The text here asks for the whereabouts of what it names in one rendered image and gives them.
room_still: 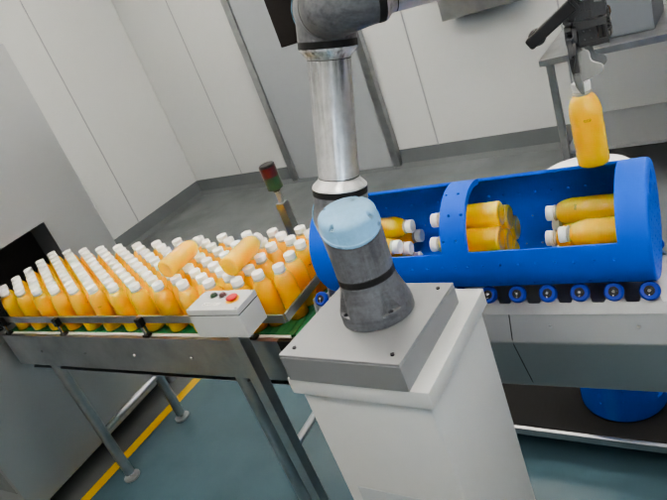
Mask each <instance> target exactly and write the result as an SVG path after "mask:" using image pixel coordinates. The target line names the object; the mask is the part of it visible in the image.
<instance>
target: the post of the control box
mask: <svg viewBox="0 0 667 500"><path fill-rule="evenodd" d="M229 340H230V342H231V343H232V345H233V347H234V349H235V351H236V353H237V355H238V357H239V359H240V361H241V363H242V365H243V367H244V369H245V371H246V373H247V375H248V377H249V379H250V381H251V382H252V384H253V386H254V388H255V390H256V392H257V394H258V396H259V398H260V400H261V402H262V404H263V406H264V408H265V410H266V412H267V414H268V416H269V418H270V420H271V421H272V423H273V425H274V427H275V429H276V431H277V433H278V435H279V437H280V439H281V441H282V443H283V445H284V447H285V448H286V450H287V452H288V454H289V456H290V458H291V459H292V461H293V463H294V465H295V467H296V469H297V471H298V473H299V475H300V477H301V479H302V481H303V483H304V485H305V487H306V489H307V491H308V493H309V495H310V497H311V498H312V500H330V499H329V497H328V495H327V493H326V491H325V489H324V487H323V485H322V483H321V481H320V479H319V478H318V476H317V474H316V472H315V470H314V468H313V466H312V464H311V462H310V460H309V458H308V456H307V454H306V452H305V450H304V448H303V446H302V444H301V442H300V440H299V437H298V435H297V433H296V431H295V429H294V427H293V425H292V423H291V421H290V419H289V417H288V415H287V413H286V411H285V409H284V407H283V405H282V403H281V401H280V399H279V397H278V395H277V393H276V391H275V389H274V387H273V385H272V383H271V381H270V379H269V377H268V375H267V373H266V371H265V369H264V367H263V365H262V363H261V361H260V359H259V357H258V355H257V353H256V351H255V349H254V347H253V345H252V343H251V341H250V339H249V337H229Z"/></svg>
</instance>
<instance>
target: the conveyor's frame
mask: <svg viewBox="0 0 667 500"><path fill-rule="evenodd" d="M5 333H6V331H5V332H4V333H3V334H2V337H3V338H4V340H5V341H6V343H7V344H8V345H9V347H10V348H11V350H12V351H13V352H14V354H15V355H16V357H17V358H18V359H19V361H20V362H21V363H25V364H36V365H35V366H34V367H40V368H53V370H54V371H55V373H56V374H57V375H58V377H59V378H60V380H61V381H62V383H63V384H64V386H65V387H66V389H67V391H68V392H69V394H70V395H71V396H72V398H73V399H74V401H75V402H76V404H77V405H78V407H79V408H80V410H81V411H82V413H83V414H84V415H85V417H86V418H87V420H88V421H89V423H90V424H91V426H92V427H93V429H94V430H95V432H96V433H97V435H98V436H99V437H100V439H101V440H102V442H103V443H104V445H105V446H106V448H107V449H108V451H109V452H110V454H111V455H112V457H113V458H114V459H115V461H116V462H117V464H118V465H119V467H120V468H121V470H122V471H123V473H124V474H125V477H124V481H125V482H126V483H131V482H133V481H135V480H136V479H137V478H138V477H139V475H140V470H139V469H134V468H133V466H132V465H131V463H130V462H129V460H128V459H127V457H126V456H125V454H124V453H123V451H122V450H121V448H120V447H119V445H118V444H117V442H116V441H115V439H114V438H113V436H112V435H111V433H110V432H109V431H110V429H111V428H112V427H113V426H114V425H115V424H116V423H117V422H118V421H119V420H120V419H121V418H122V417H123V416H124V415H125V414H126V412H127V411H128V410H129V409H130V408H131V407H132V406H133V405H134V404H135V403H136V402H137V401H138V400H139V399H140V398H141V397H142V395H143V394H144V393H145V392H146V391H147V390H148V389H149V388H150V387H151V386H152V385H153V384H154V383H155V382H157V384H158V386H159V387H160V389H161V391H162V392H163V394H164V396H165V397H166V399H167V401H168V402H169V404H170V406H171V407H172V409H173V411H174V412H175V414H176V418H175V420H176V422H177V423H180V422H183V421H185V420H186V419H187V418H188V417H189V415H190V413H189V411H185V410H184V409H183V407H182V405H181V404H180V402H179V400H178V398H177V397H176V395H175V393H174V392H173V390H172V388H171V387H170V385H169V383H168V381H167V380H166V378H165V376H168V377H182V378H197V379H210V380H224V381H237V383H238V384H239V386H240V388H241V390H242V392H243V394H244V396H245V398H246V400H247V402H248V403H249V405H250V407H251V409H252V411H253V413H254V415H255V417H256V419H257V421H258V423H259V424H260V426H261V428H262V430H263V432H264V434H265V436H266V437H267V439H268V441H269V442H270V444H271V446H272V448H273V450H274V452H275V454H276V456H277V458H278V460H279V461H280V463H281V465H282V467H283V469H284V471H285V473H286V475H287V477H288V479H289V481H290V482H291V484H292V486H293V488H294V490H295V492H296V494H297V496H298V498H299V500H312V498H311V497H310V495H309V493H308V491H307V489H306V487H305V485H304V483H303V481H302V479H301V477H300V475H299V473H298V471H297V469H296V467H295V465H294V463H293V461H292V459H291V458H290V456H289V454H288V452H287V450H286V448H285V447H284V445H283V443H282V441H281V439H280V437H279V435H278V433H277V431H276V429H275V427H274V425H273V423H272V421H271V420H270V418H269V416H268V414H267V412H266V410H265V408H264V406H263V404H262V402H261V400H260V398H259V396H258V394H257V392H256V390H255V388H254V386H253V384H252V382H251V381H250V379H249V377H248V375H247V373H246V371H245V369H244V367H243V365H242V363H241V361H240V359H239V357H238V355H237V353H236V351H235V349H234V347H233V345H232V343H231V342H230V340H229V338H228V337H218V336H200V335H199V334H198V333H152V335H151V336H150V337H149V338H143V336H142V335H143V334H144V333H138V332H68V334H67V335H66V336H60V332H59V331H14V332H13V333H12V334H10V335H6V334H5ZM294 337H295V336H293V338H292V336H291V335H275V334H259V337H258V338H257V339H256V340H250V341H251V343H252V345H253V347H254V349H255V351H256V353H257V355H258V357H259V359H260V361H261V363H262V365H263V367H264V369H265V371H266V373H267V375H268V377H269V379H270V381H271V383H272V384H282V385H290V383H289V381H288V377H289V375H288V373H287V371H286V369H285V367H284V365H283V363H282V361H281V359H280V356H279V354H280V353H281V352H282V351H283V350H284V348H285V347H286V346H287V345H288V344H289V343H290V342H291V341H292V340H293V339H294ZM68 370H82V371H97V372H111V373H125V374H139V375H152V377H151V378H150V379H149V380H148V381H147V382H146V383H145V384H144V385H143V386H142V387H141V388H140V389H139V390H138V391H137V392H136V393H135V395H134V396H133V397H132V398H131V399H130V400H129V401H128V402H127V403H126V404H125V405H124V406H123V407H122V408H121V409H120V410H119V411H118V412H117V413H116V414H115V415H114V417H113V418H112V419H111V420H110V421H109V422H108V423H107V424H106V425H104V423H103V422H102V420H101V419H100V417H99V416H98V414H97V413H96V412H95V411H94V409H93V408H92V406H91V405H90V403H89V402H88V400H87V399H86V397H85V396H84V394H83V393H82V391H81V390H80V388H79V387H78V385H77V384H76V382H75V381H74V379H73V378H72V376H71V375H70V373H69V372H68ZM316 420H317V419H316V417H315V415H314V413H313V412H312V413H311V414H310V416H309V417H308V419H307V421H306V422H305V424H304V425H303V427H302V428H301V430H300V432H299V433H298V437H299V440H300V442H301V443H303V441H304V439H305V438H306V436H307V434H308V433H309V431H310V430H311V428H312V426H313V425H314V423H315V422H316Z"/></svg>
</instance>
